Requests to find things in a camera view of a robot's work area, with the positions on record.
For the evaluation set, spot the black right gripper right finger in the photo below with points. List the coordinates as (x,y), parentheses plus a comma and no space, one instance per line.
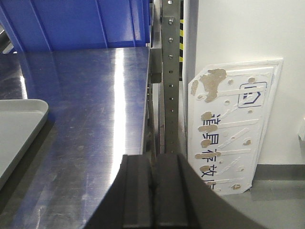
(184,201)

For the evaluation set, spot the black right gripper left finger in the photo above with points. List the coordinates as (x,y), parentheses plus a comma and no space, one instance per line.
(128,202)

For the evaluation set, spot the white broken sign board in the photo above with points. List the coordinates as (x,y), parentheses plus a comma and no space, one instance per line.
(229,106)

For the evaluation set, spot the grey plastic tray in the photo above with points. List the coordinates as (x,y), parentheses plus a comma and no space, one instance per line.
(20,122)

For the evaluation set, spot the blue bin right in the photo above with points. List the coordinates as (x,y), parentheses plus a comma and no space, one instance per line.
(54,25)

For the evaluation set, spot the perforated steel shelf post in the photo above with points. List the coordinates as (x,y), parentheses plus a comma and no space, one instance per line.
(171,12)

